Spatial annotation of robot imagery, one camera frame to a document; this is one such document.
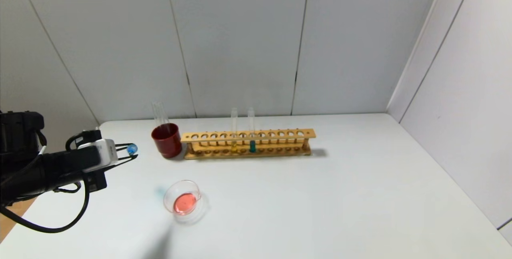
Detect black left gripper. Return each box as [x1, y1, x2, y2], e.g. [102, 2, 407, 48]
[45, 130, 138, 193]

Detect glass test tube yellow pigment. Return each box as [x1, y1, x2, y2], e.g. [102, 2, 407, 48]
[230, 108, 238, 153]

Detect dark red plastic cup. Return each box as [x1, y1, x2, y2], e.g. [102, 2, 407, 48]
[151, 123, 183, 159]

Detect wooden test tube rack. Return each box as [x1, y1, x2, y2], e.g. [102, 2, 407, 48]
[181, 128, 316, 160]

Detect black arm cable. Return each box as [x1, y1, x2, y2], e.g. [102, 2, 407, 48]
[0, 171, 90, 233]

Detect clear glass beaker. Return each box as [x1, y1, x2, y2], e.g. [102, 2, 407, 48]
[163, 179, 209, 224]

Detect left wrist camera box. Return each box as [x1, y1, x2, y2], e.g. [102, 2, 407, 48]
[78, 139, 118, 171]

